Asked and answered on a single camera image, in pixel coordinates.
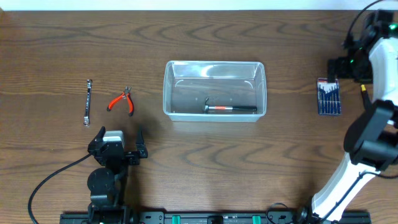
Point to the claw hammer orange black handle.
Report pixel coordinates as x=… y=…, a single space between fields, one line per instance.
x=208 y=107

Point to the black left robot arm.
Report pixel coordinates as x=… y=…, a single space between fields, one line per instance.
x=107 y=184

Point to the blue precision screwdriver set case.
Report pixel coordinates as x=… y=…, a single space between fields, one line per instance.
x=328 y=97

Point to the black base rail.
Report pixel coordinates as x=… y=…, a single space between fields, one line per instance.
x=192 y=218

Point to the clear plastic container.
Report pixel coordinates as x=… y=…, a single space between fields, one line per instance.
x=188 y=83

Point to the silver combination wrench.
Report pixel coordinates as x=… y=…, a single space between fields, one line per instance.
x=86 y=117

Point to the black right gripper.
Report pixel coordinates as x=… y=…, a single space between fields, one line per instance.
x=339 y=63

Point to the black yellow screwdriver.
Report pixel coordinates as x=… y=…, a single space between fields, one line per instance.
x=365 y=97

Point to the red handled cutting pliers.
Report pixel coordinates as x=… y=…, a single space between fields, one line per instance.
x=124 y=95

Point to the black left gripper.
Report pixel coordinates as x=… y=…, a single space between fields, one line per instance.
x=121 y=154

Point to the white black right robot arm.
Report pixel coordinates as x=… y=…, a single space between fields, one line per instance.
x=369 y=149

